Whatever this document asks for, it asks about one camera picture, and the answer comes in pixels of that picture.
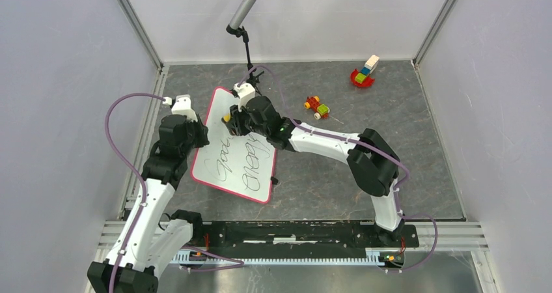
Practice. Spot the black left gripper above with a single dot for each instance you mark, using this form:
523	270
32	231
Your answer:
203	131

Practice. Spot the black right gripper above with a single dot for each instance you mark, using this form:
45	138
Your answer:
235	123

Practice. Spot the pink framed whiteboard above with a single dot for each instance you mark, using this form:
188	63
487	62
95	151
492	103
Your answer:
242	166

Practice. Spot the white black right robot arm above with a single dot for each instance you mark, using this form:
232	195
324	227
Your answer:
372	162

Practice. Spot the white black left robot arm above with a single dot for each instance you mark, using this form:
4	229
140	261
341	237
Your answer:
138	258

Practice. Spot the red toy brick car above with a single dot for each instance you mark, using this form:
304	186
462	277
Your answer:
321	111

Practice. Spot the black tripod microphone stand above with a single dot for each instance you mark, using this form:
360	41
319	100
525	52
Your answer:
253	79

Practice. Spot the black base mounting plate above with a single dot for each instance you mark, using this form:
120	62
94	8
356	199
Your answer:
300	239

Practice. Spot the red toy brick boat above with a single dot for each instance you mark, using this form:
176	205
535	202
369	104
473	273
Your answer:
363	78

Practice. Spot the grey microphone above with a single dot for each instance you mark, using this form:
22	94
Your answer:
239	15

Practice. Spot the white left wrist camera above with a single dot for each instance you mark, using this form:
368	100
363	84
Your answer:
181	105

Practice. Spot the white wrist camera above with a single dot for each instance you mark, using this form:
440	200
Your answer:
181	105
244	92

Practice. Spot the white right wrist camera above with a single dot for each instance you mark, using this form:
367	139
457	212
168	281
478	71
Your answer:
244	92

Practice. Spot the white slotted cable duct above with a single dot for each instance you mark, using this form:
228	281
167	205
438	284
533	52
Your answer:
187	257

